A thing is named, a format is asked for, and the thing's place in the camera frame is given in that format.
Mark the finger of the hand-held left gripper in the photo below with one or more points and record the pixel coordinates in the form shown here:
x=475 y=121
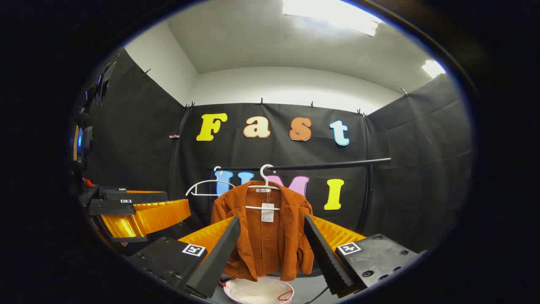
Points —
x=135 y=197
x=147 y=217

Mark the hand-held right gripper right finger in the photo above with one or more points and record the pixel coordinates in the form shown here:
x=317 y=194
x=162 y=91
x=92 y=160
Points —
x=327 y=257

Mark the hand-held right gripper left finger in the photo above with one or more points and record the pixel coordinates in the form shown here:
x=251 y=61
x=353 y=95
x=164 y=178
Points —
x=215 y=261

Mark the white laundry hamper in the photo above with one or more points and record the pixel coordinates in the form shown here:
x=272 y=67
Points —
x=257 y=292

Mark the white hanger with crossbar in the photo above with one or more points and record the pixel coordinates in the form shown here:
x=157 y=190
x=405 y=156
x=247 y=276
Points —
x=266 y=181

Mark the white plastic hanger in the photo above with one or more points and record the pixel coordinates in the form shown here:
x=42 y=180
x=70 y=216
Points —
x=219 y=176

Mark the black clothes rack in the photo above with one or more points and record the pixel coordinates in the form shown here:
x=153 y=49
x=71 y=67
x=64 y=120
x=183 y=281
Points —
x=329 y=165

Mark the black backdrop cloth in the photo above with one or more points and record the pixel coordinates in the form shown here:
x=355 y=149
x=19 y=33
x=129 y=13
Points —
x=274 y=152

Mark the small ceiling light panel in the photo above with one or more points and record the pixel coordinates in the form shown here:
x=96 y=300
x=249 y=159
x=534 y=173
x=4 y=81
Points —
x=432 y=68

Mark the large ceiling light panel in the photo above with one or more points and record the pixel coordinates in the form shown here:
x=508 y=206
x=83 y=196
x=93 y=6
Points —
x=329 y=12

